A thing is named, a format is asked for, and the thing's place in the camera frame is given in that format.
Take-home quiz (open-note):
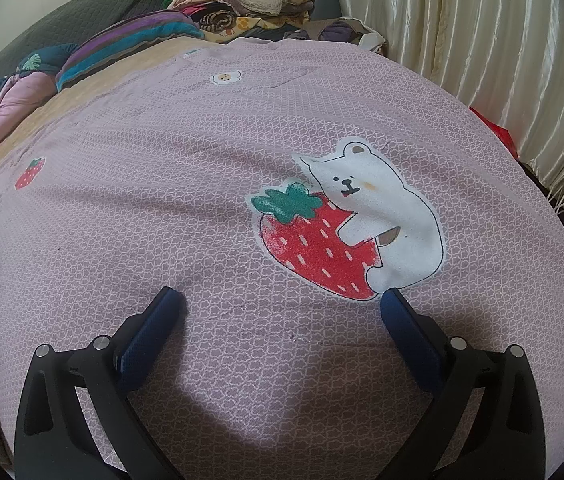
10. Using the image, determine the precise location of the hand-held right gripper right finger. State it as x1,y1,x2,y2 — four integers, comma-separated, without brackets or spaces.
381,287,545,480

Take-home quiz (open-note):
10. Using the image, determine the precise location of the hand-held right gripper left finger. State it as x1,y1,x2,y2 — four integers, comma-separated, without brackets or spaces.
14,286,186,480

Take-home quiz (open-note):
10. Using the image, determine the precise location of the pink printed quilt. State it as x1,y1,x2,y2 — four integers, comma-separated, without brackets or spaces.
0,40,564,480

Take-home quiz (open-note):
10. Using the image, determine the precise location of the red bag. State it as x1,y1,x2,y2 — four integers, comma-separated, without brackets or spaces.
469,107,519,161

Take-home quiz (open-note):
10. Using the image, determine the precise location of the beige bed sheet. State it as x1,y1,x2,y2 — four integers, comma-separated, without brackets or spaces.
0,35,227,201

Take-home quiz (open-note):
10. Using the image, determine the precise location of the blue pink floral quilt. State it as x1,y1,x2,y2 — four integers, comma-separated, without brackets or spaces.
0,42,80,161

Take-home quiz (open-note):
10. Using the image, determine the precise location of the striped pillow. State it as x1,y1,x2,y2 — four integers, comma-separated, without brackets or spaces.
56,9,205,92

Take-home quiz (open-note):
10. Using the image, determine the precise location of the cream satin curtain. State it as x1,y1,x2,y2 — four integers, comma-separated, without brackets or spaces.
317,0,564,196

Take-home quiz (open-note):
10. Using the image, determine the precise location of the grey quilted headboard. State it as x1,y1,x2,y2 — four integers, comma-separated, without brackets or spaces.
0,0,167,104

